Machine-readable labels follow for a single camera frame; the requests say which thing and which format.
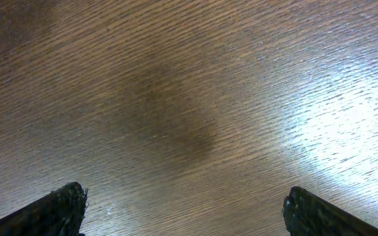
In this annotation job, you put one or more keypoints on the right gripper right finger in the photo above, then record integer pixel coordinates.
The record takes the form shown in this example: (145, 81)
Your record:
(306, 214)

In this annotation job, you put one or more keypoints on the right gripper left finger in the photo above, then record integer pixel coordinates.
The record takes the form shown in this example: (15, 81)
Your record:
(59, 213)

